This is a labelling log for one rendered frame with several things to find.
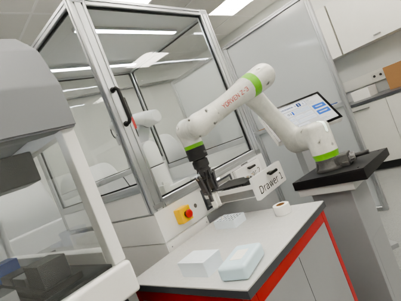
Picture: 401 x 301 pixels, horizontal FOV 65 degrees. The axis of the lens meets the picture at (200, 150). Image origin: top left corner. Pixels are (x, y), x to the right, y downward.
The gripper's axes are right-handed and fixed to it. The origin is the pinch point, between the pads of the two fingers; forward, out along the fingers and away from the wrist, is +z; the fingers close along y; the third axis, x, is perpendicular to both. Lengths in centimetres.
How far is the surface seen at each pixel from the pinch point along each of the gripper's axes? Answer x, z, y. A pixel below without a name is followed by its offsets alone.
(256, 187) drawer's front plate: 16.6, 1.3, -10.6
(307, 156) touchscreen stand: 1, 11, -115
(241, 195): 6.6, 3.7, -11.9
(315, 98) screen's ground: 15, -26, -136
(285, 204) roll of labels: 31.2, 9.2, -3.8
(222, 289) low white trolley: 32, 13, 48
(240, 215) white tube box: 9.2, 9.8, -1.8
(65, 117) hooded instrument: 5, -50, 58
